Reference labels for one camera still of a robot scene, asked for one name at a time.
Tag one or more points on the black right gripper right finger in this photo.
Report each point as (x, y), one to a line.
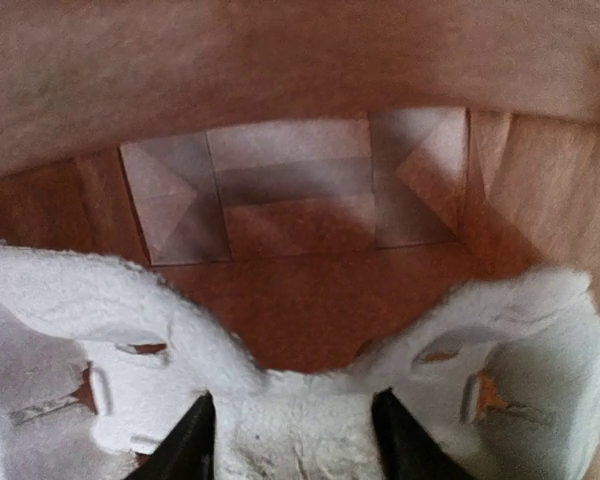
(407, 451)

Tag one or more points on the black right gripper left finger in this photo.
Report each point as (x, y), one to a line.
(187, 453)

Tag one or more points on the brown cardboard cup carrier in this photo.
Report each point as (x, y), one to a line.
(100, 359)

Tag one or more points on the brown paper bag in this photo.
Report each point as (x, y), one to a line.
(311, 173)

